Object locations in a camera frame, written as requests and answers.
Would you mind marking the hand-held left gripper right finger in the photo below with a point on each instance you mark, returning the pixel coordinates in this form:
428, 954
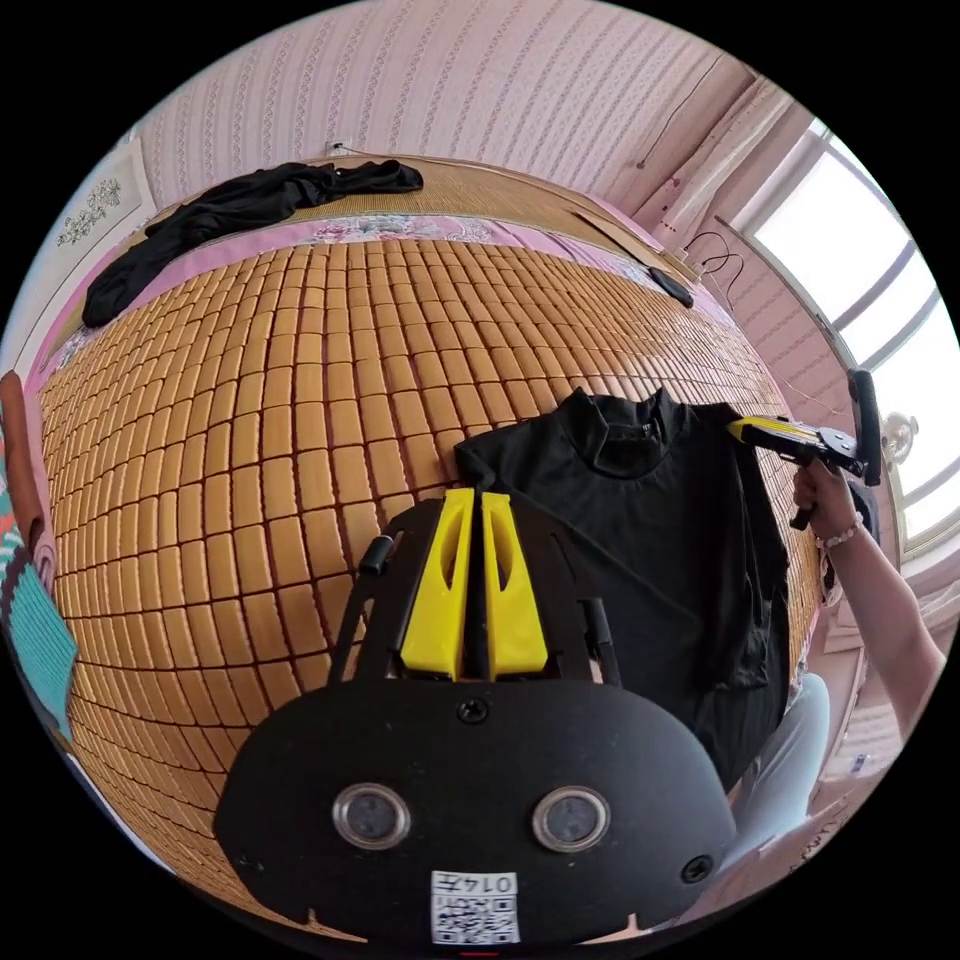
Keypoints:
517, 607

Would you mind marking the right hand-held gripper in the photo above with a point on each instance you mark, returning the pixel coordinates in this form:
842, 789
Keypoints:
825, 450

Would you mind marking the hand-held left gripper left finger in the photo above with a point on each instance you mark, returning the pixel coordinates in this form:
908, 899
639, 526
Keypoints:
436, 600

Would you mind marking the black short sleeve shirt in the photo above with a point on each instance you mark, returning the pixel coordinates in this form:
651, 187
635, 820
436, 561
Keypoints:
660, 525

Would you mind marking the person's right forearm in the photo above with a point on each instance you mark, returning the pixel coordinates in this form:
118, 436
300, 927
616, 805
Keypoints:
889, 607

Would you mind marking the person's right hand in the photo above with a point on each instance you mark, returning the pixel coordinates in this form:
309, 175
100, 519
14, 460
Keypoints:
825, 502

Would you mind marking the small black device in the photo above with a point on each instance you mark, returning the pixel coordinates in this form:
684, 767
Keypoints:
671, 287

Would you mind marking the window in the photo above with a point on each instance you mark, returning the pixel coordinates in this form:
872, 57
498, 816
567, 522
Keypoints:
877, 300

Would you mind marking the bed with woven mat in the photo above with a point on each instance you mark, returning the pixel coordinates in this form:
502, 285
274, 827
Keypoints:
262, 465

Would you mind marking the person's body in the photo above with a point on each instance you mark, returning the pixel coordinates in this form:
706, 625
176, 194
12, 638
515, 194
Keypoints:
784, 757

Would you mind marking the pile of colourful clothes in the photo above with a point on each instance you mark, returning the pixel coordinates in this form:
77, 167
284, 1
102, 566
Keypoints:
34, 622

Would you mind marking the pile of black clothes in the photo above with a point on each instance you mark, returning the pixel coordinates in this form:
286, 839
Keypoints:
225, 214

